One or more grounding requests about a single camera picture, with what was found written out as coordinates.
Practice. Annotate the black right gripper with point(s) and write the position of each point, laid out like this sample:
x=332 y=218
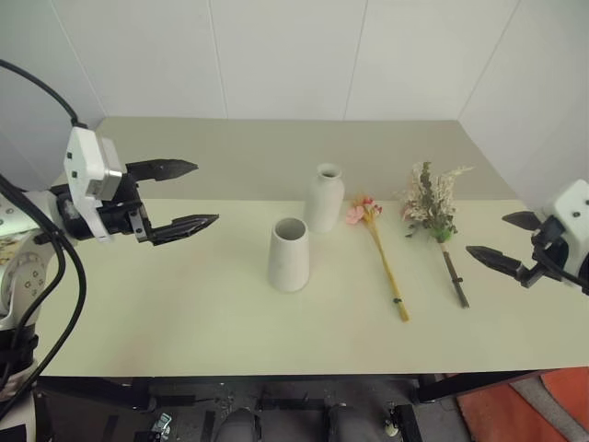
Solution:
x=550 y=248

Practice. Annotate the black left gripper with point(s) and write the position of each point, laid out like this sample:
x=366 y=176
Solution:
x=120 y=216

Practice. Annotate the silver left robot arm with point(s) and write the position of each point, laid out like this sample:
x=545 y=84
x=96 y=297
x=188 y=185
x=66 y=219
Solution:
x=26 y=276

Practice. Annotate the white tapered open vase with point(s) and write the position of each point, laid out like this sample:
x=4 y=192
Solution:
x=287 y=262

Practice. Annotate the white bottle-shaped vase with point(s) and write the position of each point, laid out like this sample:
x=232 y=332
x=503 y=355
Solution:
x=324 y=202

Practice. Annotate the dried green and white bouquet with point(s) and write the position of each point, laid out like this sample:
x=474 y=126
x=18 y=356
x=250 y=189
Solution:
x=432 y=202

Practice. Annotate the pink flower with yellow stem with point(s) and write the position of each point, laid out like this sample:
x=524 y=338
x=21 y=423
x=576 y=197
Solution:
x=381 y=255

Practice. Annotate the orange floor mat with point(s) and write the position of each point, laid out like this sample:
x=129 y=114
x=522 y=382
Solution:
x=488 y=410

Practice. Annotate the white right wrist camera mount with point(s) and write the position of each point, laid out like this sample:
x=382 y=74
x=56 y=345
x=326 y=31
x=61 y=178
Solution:
x=575 y=202

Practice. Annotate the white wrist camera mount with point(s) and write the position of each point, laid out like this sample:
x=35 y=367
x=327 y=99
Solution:
x=575 y=202
x=85 y=152

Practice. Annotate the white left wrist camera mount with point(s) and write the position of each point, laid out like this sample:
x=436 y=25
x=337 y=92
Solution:
x=85 y=152

